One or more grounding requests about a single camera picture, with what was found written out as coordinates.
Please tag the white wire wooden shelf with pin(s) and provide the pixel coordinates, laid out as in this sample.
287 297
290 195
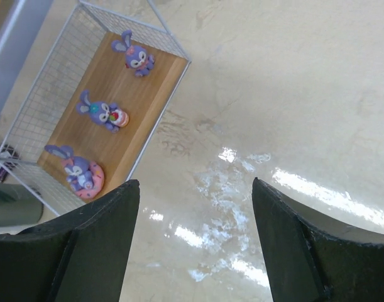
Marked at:
82 59

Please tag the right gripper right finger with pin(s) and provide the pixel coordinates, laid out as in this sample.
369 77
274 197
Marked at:
310 256

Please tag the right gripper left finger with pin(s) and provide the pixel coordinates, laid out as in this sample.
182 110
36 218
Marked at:
79 256

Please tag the purple bunny with red heart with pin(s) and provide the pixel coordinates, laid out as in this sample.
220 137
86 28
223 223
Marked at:
136 57

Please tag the green bottle white cap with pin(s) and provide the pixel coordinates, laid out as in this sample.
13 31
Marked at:
18 206

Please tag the purple bunny toy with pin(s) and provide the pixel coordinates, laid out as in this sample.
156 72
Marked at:
109 115

